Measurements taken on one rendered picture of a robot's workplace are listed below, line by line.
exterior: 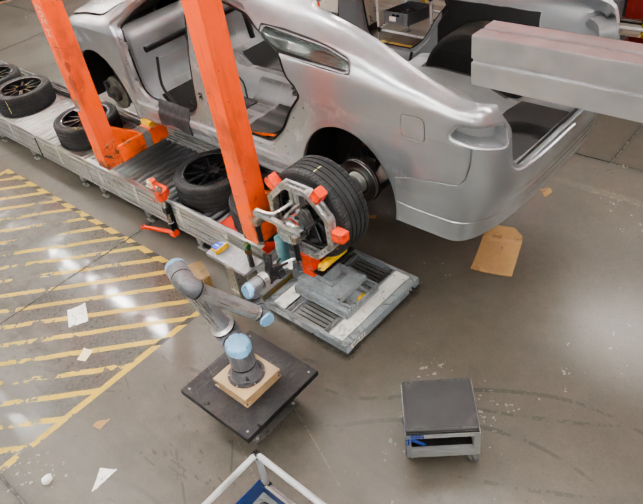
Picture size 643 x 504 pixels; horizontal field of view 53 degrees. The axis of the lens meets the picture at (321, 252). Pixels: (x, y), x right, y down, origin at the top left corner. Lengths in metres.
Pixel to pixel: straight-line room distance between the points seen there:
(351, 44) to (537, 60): 2.79
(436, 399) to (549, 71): 2.70
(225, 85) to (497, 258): 2.41
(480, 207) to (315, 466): 1.78
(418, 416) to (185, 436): 1.49
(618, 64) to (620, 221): 4.39
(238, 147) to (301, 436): 1.83
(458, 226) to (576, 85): 2.77
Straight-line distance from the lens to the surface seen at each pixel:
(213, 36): 3.88
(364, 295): 4.56
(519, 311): 4.68
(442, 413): 3.67
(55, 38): 5.56
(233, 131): 4.10
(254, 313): 3.69
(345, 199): 3.98
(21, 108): 8.25
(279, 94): 5.75
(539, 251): 5.17
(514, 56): 1.28
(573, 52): 1.23
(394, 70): 3.80
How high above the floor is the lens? 3.31
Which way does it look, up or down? 39 degrees down
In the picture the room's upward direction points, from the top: 10 degrees counter-clockwise
